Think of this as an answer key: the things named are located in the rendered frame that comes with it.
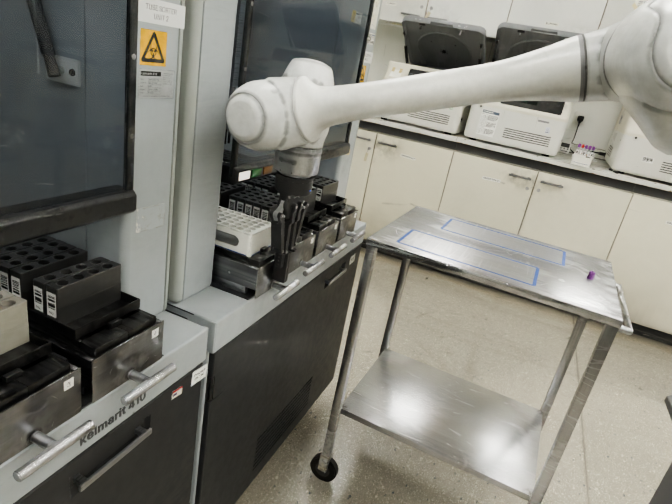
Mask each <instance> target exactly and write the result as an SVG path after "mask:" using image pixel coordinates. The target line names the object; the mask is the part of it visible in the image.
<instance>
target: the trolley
mask: <svg viewBox="0 0 672 504"><path fill-rule="evenodd" d="M366 245H367V246H366V251H365V256H364V260H363V265H362V270H361V274H360V279H359V284H358V288H357V293H356V297H355V302H354V307H353V311H352V316H351V321H350V325H349V330H348V335H347V339H346V344H345V349H344V353H343V358H342V363H341V367H340V372H339V377H338V381H337V386H336V390H335V395H334V400H333V404H332V409H331V414H330V418H329V423H328V428H327V432H326V437H325V442H324V446H323V451H322V453H318V454H316V455H315V456H314V457H313V458H312V460H311V462H310V467H311V470H312V472H313V474H314V475H315V476H316V477H317V478H318V479H320V480H322V481H325V482H330V481H332V480H334V479H335V477H336V476H337V474H338V465H337V463H336V461H335V460H334V459H333V454H334V451H333V446H334V441H335V437H336V433H337V428H338V424H339V419H340V415H341V414H343V415H345V416H347V417H349V418H351V419H353V420H355V421H358V422H360V423H362V424H364V425H366V426H368V427H370V428H373V429H375V430H377V431H379V432H381V433H383V434H385V435H388V436H390V437H392V438H394V439H396V440H398V441H400V442H403V443H405V444H407V445H409V446H411V447H413V448H415V449H418V450H420V451H422V452H424V453H426V454H428V455H430V456H433V457H435V458H437V459H439V460H441V461H443V462H445V463H448V464H450V465H452V466H454V467H456V468H458V469H460V470H463V471H465V472H467V473H469V474H471V475H473V476H475V477H478V478H480V479H482V480H484V481H486V482H488V483H490V484H493V485H495V486H497V487H499V488H501V489H503V490H505V491H508V492H510V493H512V494H514V495H516V496H518V497H520V498H523V499H525V500H527V501H528V503H527V504H541V502H542V500H543V498H544V496H545V493H546V491H547V489H548V487H549V484H550V482H551V480H552V478H553V475H554V473H555V471H556V469H557V466H558V464H559V462H560V460H561V458H562V455H563V453H564V451H565V449H566V446H567V444H568V442H569V440H570V437H571V435H572V433H573V431H574V428H575V426H576V424H577V422H578V419H579V417H580V415H581V413H582V410H583V408H584V406H585V404H586V401H587V399H588V397H589V395H590V392H591V390H592V388H593V386H594V383H595V381H596V379H597V377H598V374H599V372H600V370H601V368H602V365H603V363H604V361H605V359H606V356H607V354H608V352H609V350H610V347H611V345H612V343H613V341H614V338H615V336H616V334H617V332H620V333H623V334H626V335H632V334H633V329H632V325H631V321H630V316H629V312H628V308H627V304H626V300H625V296H624V292H623V288H622V285H621V284H619V283H616V282H615V278H614V273H613V269H612V264H611V262H610V261H606V260H603V259H599V258H596V257H592V256H589V255H585V254H582V253H579V252H575V251H572V250H568V249H565V248H561V247H558V246H554V245H551V244H547V243H544V242H541V241H537V240H534V239H530V238H527V237H523V236H520V235H516V234H513V233H509V232H506V231H503V230H499V229H496V228H492V227H489V226H485V225H482V224H478V223H475V222H471V221H468V220H465V219H461V218H458V217H454V216H451V215H447V214H444V213H440V212H437V211H433V210H430V209H427V208H423V207H420V206H416V207H414V208H413V209H411V210H409V211H408V212H406V213H405V214H403V215H402V216H400V217H399V218H397V219H396V220H394V221H392V222H391V223H389V224H388V225H386V226H385V227H383V228H382V229H380V230H379V231H377V232H376V233H374V234H372V235H371V236H369V237H368V238H367V240H366ZM378 249H380V250H384V251H387V252H390V253H393V254H396V255H399V256H402V257H403V259H402V263H401V267H400V271H399V275H398V279H397V283H396V287H395V291H394V295H393V299H392V304H391V308H390V312H389V316H388V320H387V324H386V328H385V332H384V336H383V340H382V344H381V348H380V352H379V356H378V359H377V360H376V361H375V363H374V364H373V365H372V366H371V368H370V369H369V370H368V372H367V373H366V374H365V375H364V377H363V378H362V379H361V381H360V382H359V383H358V384H357V386H356V387H355V388H354V390H353V391H352V392H351V393H350V395H349V396H348V397H347V399H346V400H345V401H344V397H345V392H346V388H347V384H348V379H349V375H350V370H351V366H352V361H353V357H354V352H355V348H356V343H357V339H358V335H359V330H360V326H361V321H362V317H363V312H364V308H365V303H366V299H367V294H368V290H369V285H370V281H371V277H372V272H373V268H374V263H375V259H376V254H377V250H378ZM411 260H414V261H417V262H420V263H423V264H426V265H429V266H432V267H435V268H438V269H441V270H444V271H447V272H450V273H453V274H456V275H459V276H462V277H465V278H468V279H471V280H474V281H477V282H480V283H484V284H487V285H490V286H493V287H496V288H499V289H502V290H505V291H508V292H511V293H514V294H517V295H520V296H523V297H526V298H529V299H532V300H535V301H538V302H541V303H544V304H547V305H550V306H553V307H556V308H559V309H562V310H565V311H568V312H571V313H574V314H577V315H579V316H578V318H577V321H576V323H575V326H574V328H573V331H572V333H571V336H570V338H569V340H568V343H567V345H566V348H565V350H564V353H563V355H562V358H561V360H560V363H559V365H558V368H557V370H556V372H555V375H554V377H553V380H552V382H551V385H550V387H549V390H548V392H547V395H546V397H545V400H544V402H543V404H542V407H541V409H540V410H539V409H536V408H534V407H531V406H529V405H526V404H524V403H521V402H519V401H516V400H514V399H511V398H509V397H506V396H504V395H501V394H499V393H496V392H494V391H491V390H489V389H487V388H484V387H482V386H479V385H477V384H474V383H472V382H469V381H467V380H464V379H462V378H459V377H457V376H454V375H452V374H449V373H447V372H444V371H442V370H439V369H437V368H434V367H432V366H429V365H427V364H424V363H422V362H419V361H417V360H414V359H412V358H409V357H407V356H404V355H402V354H399V353H397V352H394V351H392V350H390V349H389V345H390V341H391V337H392V333H393V329H394V325H395V321H396V317H397V313H398V309H399V305H400V301H401V297H402V293H403V289H404V285H405V281H406V277H407V273H408V270H409V266H410V262H411ZM590 271H594V272H596V274H595V277H594V280H590V279H588V278H587V276H588V274H589V272H590ZM588 318H590V319H593V320H596V321H599V322H602V323H605V324H604V327H603V329H602V331H601V334H600V336H599V338H598V341H597V343H596V345H595V348H594V350H593V352H592V355H591V357H590V359H589V362H588V364H587V366H586V368H585V371H584V373H583V375H582V378H581V380H580V382H579V385H578V387H577V389H576V392H575V394H574V396H573V399H572V401H571V403H570V406H569V408H568V410H567V413H566V415H565V417H564V419H563V422H562V424H561V426H560V429H559V431H558V433H557V436H556V438H555V440H554V443H553V445H552V447H551V450H550V452H549V454H548V457H547V459H546V461H545V463H544V466H543V468H542V470H541V473H540V475H539V477H538V480H537V482H536V484H535V480H536V471H537V461H538V452H539V443H540V434H541V431H542V429H543V426H544V424H545V422H546V419H547V417H548V414H549V412H550V410H551V407H552V405H553V402H554V400H555V398H556V395H557V393H558V390H559V388H560V386H561V383H562V381H563V378H564V376H565V374H566V371H567V369H568V366H569V364H570V362H571V359H572V357H573V354H574V352H575V350H576V347H577V345H578V342H579V340H580V337H581V335H582V333H583V330H584V328H585V325H586V323H587V321H588ZM623 322H624V325H625V326H624V325H622V324H623ZM343 401H344V402H343Z"/></svg>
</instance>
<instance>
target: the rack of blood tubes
mask: <svg viewBox="0 0 672 504"><path fill-rule="evenodd" d="M215 244H216V245H219V246H222V247H224V249H225V248H227V249H230V250H233V251H236V252H239V253H242V254H244V255H246V256H247V257H251V255H252V256H253V254H254V255H255V253H256V252H258V251H260V248H262V247H264V246H267V247H268V246H270V245H271V222H268V221H265V220H262V219H259V218H256V217H253V216H249V215H246V214H243V213H240V212H237V211H234V210H231V209H228V208H225V207H221V206H218V217H217V227H216V238H215Z"/></svg>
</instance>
